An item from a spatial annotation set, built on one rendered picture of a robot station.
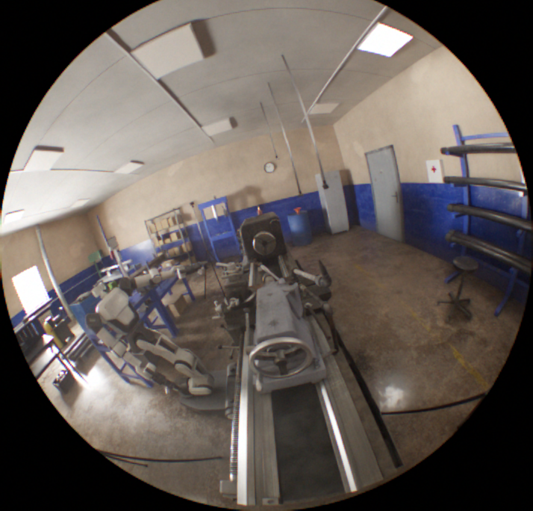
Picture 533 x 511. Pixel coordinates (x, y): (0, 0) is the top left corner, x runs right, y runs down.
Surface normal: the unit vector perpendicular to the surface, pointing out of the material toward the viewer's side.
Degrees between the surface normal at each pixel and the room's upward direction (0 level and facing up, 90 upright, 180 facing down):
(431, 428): 0
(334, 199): 90
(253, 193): 90
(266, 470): 0
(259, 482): 0
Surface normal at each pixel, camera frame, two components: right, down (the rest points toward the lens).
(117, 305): 0.77, -0.51
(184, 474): -0.25, -0.93
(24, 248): 0.97, -0.25
